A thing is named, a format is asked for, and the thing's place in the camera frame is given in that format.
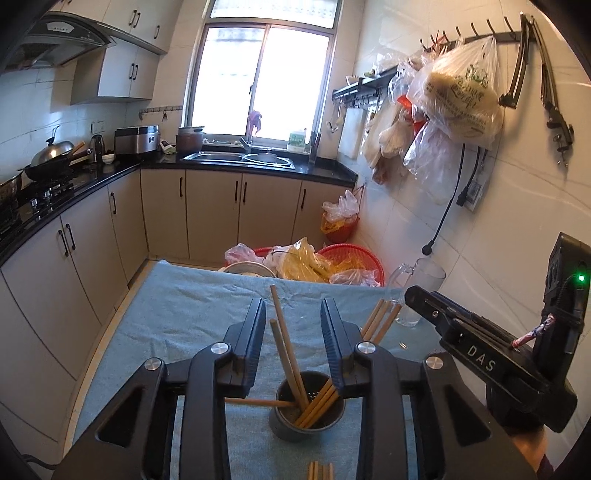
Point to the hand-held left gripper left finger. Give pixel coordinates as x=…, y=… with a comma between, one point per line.
x=254, y=341

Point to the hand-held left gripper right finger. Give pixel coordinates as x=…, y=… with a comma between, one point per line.
x=333, y=350

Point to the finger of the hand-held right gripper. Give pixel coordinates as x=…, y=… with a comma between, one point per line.
x=431, y=309

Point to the bamboo chopstick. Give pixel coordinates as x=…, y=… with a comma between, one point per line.
x=258, y=402
x=381, y=319
x=391, y=319
x=281, y=350
x=282, y=323
x=371, y=318

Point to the grey utensil holder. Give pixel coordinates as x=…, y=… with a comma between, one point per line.
x=295, y=429

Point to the row of wooden chopsticks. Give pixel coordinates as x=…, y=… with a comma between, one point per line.
x=321, y=471

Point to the person's right forearm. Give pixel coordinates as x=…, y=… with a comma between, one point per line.
x=526, y=452

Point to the clear glass pitcher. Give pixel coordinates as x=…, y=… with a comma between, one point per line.
x=427, y=281

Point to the red blue printed cloth roll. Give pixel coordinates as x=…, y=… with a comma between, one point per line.
x=533, y=331

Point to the metal basin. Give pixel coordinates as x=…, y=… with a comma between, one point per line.
x=247, y=268

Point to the teal table cloth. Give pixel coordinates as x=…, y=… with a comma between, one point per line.
x=184, y=304

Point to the red plastic basket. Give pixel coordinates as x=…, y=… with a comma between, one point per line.
x=369, y=256

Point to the pink plastic bag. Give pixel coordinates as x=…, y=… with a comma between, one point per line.
x=240, y=253

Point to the yellow plastic bag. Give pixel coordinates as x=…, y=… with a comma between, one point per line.
x=300, y=261

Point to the red bin with plastic bag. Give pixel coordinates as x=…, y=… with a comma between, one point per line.
x=341, y=228

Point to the beige lower cabinets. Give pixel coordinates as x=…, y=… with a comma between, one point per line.
x=212, y=212

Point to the beige cabinets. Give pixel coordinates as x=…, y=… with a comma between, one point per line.
x=212, y=212
x=124, y=64

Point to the bundle of hanging plastic bags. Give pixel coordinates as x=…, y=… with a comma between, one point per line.
x=397, y=134

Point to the steel sink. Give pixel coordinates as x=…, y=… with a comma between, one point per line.
x=238, y=158

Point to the white cutting board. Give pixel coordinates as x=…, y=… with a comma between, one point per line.
x=352, y=134

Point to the metal faucet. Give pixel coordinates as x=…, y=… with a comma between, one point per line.
x=246, y=145

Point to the dark utensil holder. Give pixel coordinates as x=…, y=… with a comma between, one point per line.
x=315, y=147

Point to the green white box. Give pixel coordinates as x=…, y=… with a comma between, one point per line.
x=298, y=141

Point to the brown cooking pot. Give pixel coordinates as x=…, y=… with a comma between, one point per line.
x=190, y=141

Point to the hanging ladle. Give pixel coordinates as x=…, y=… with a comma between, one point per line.
x=334, y=121

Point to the large clear plastic bag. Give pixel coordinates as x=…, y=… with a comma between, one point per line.
x=461, y=92

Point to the black kitchen countertop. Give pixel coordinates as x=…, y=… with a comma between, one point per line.
x=115, y=171

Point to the pink cloth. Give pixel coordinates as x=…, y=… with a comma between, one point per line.
x=255, y=121

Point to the silver rice cooker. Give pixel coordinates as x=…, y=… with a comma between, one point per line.
x=137, y=142

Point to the black electric kettle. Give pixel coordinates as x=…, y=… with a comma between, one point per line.
x=97, y=147

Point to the gas stove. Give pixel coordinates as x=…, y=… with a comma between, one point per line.
x=32, y=201

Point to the kitchen window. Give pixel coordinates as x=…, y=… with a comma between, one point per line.
x=268, y=74

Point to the black wok with lid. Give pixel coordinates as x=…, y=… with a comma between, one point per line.
x=51, y=159

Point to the steel pot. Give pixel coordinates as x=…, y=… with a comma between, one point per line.
x=9, y=187

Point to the beige upper cabinets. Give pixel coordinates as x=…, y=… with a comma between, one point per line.
x=124, y=64

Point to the range hood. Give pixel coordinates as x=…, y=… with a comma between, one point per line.
x=51, y=39

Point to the wall power socket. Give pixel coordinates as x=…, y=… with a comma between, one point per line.
x=474, y=193

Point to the black wall shelf rack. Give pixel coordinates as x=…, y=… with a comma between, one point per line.
x=362, y=83

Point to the black wall hook rail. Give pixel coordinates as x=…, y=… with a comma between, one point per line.
x=498, y=36

